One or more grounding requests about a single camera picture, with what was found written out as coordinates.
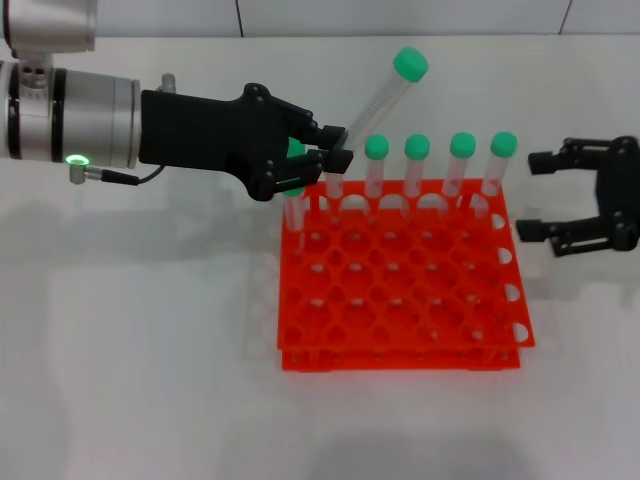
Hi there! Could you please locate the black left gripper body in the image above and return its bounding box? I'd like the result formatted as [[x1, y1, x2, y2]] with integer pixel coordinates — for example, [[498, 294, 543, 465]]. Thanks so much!
[[138, 82, 292, 203]]

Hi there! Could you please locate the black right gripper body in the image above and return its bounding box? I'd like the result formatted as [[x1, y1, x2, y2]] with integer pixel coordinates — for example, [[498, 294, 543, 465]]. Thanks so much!
[[593, 132, 640, 252]]

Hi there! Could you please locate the orange plastic test tube rack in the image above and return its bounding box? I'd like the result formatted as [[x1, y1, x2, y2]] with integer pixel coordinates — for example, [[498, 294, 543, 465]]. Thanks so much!
[[275, 179, 537, 374]]

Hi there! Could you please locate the black cable with silver plug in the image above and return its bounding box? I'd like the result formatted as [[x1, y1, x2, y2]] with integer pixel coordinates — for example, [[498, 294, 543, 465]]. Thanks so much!
[[68, 162, 167, 185]]

